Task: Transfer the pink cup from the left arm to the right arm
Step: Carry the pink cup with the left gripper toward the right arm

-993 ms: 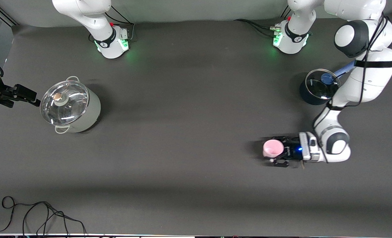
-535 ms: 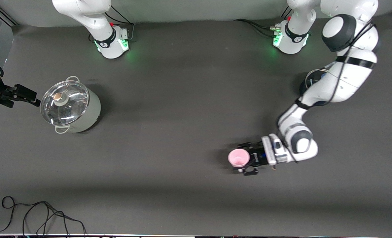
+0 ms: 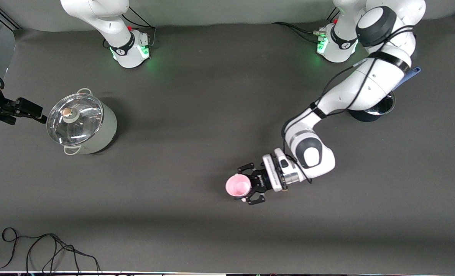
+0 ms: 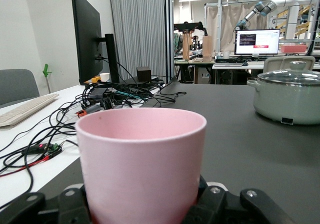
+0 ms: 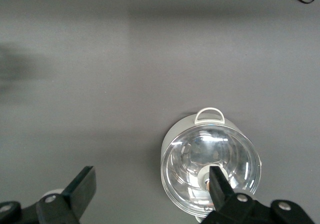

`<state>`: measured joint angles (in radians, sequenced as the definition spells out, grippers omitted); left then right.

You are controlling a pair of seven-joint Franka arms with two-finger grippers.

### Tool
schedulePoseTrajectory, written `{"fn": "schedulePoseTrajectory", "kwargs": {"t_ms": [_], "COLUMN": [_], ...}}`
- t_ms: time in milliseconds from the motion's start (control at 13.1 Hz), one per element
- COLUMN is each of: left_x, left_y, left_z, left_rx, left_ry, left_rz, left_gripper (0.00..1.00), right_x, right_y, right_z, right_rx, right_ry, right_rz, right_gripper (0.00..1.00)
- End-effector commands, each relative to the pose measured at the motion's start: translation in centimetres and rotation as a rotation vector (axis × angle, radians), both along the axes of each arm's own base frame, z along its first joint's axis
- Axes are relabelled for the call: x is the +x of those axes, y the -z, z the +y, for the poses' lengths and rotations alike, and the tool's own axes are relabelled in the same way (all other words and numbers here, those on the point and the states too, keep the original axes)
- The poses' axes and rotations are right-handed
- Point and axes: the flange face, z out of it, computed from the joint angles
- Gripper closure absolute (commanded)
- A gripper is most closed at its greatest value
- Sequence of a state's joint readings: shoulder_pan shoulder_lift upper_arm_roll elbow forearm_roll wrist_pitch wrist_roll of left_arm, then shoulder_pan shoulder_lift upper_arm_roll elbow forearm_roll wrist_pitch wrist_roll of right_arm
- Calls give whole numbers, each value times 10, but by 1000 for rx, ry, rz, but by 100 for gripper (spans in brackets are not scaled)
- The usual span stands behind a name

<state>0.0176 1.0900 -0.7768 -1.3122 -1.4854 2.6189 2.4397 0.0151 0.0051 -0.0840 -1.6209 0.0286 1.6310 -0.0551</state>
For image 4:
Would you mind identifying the grey pleated curtain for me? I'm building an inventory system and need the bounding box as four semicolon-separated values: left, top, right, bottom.
107;0;168;81

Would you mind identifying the red cable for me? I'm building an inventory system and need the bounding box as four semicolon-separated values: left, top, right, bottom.
0;155;52;177

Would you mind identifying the pale green cooking pot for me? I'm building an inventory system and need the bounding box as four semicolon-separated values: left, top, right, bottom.
246;60;320;126

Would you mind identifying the beige curtain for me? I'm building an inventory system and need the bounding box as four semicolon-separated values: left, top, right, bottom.
206;3;270;56

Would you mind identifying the grey office chair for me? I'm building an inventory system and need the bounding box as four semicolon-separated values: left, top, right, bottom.
0;69;41;107

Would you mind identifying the pink plastic cup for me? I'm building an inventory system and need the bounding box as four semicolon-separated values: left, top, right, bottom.
75;108;208;224

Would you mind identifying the black cube box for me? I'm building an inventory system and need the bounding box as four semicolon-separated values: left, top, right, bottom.
136;66;152;83

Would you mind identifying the wooden stand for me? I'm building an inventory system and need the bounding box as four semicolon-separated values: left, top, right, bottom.
182;31;193;61

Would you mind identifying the white ventilation duct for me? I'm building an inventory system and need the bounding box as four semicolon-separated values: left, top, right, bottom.
273;0;320;11

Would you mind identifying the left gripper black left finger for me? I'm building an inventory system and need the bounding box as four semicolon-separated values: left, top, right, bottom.
0;185;92;224

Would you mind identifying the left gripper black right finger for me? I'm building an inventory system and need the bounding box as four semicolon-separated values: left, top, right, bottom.
182;175;297;224

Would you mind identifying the dark grey table mat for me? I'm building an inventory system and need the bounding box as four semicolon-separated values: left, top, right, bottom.
32;80;320;224

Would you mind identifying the lit computer monitor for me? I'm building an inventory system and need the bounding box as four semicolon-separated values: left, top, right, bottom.
234;29;281;56

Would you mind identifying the green circuit board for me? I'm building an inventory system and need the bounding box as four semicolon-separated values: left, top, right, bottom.
36;141;64;152

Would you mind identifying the white keyboard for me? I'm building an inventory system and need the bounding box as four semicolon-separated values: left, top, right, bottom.
0;93;60;128

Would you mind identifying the thin black looped cable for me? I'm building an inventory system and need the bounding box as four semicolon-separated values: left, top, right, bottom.
139;90;188;108

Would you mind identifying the wooden block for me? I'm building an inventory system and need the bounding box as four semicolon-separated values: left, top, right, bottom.
201;35;214;63

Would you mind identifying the pink box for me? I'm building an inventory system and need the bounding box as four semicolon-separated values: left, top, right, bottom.
280;45;308;53

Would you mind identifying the black computer monitor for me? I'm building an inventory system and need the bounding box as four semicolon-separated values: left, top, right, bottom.
70;0;121;86

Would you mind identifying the white desk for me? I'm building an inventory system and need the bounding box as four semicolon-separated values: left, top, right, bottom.
0;82;173;204

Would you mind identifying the orange tipped connector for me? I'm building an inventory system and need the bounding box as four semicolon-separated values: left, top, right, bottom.
74;104;102;118

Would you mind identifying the black power adapter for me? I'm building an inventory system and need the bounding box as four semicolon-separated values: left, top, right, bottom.
87;87;111;100

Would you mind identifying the beige chair back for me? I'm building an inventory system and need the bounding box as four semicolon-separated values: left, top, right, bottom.
263;55;317;75

